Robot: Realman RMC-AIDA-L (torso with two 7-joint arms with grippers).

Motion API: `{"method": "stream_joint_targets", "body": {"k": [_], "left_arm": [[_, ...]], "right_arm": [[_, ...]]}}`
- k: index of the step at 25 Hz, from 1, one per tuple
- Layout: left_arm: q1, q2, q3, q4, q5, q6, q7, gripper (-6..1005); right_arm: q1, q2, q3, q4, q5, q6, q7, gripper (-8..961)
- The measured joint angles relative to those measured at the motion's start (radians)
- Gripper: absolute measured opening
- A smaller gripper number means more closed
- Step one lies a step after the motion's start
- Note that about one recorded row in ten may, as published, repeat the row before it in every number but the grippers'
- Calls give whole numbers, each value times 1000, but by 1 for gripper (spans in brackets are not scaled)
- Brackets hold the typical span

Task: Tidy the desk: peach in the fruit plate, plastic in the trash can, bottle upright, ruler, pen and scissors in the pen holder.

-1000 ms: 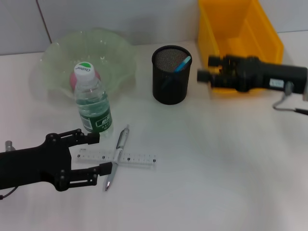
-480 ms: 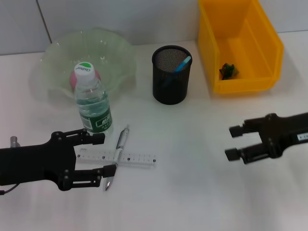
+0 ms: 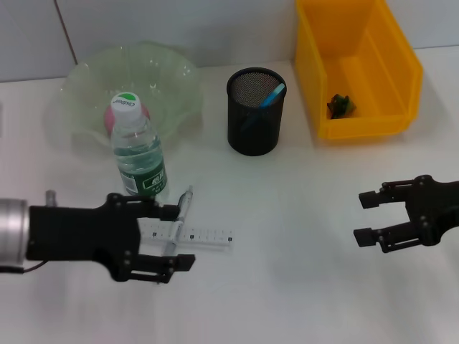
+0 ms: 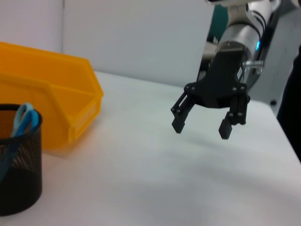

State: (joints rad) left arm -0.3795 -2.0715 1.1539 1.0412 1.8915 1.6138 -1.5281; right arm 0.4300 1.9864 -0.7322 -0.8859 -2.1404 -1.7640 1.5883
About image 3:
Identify silver ballpoint pen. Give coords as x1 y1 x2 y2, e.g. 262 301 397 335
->
155 185 194 287

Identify clear plastic ruler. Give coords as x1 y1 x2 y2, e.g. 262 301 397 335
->
138 217 234 252

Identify green plastic scrap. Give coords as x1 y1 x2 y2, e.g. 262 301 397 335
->
325 93 356 119

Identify blue plastic scissors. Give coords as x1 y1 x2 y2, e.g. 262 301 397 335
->
243 82 287 130

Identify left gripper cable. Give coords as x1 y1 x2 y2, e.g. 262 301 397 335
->
19 260 48 274

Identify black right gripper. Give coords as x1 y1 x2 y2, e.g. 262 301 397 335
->
353 175 459 254

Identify pink peach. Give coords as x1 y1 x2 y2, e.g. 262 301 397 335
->
103 103 151 135

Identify yellow plastic bin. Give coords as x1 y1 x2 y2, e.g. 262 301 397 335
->
294 0 424 141

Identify clear green-label water bottle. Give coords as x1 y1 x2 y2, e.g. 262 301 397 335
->
109 92 170 200

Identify translucent green fruit plate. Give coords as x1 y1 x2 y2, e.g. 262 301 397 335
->
59 41 204 144

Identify black mesh pen holder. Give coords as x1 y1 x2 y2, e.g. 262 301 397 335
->
225 67 288 157

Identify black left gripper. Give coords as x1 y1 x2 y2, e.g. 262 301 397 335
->
27 193 197 284

